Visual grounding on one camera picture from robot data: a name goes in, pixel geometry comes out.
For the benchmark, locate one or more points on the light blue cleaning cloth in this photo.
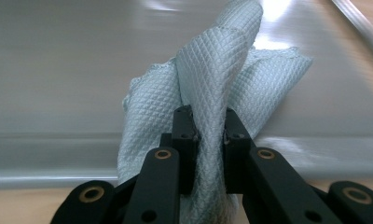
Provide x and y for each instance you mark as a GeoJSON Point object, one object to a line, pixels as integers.
{"type": "Point", "coordinates": [212, 77]}

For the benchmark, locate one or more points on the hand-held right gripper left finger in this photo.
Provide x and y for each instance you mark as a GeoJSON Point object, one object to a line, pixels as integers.
{"type": "Point", "coordinates": [186, 140]}

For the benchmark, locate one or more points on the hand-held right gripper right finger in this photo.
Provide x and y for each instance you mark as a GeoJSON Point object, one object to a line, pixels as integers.
{"type": "Point", "coordinates": [237, 149]}

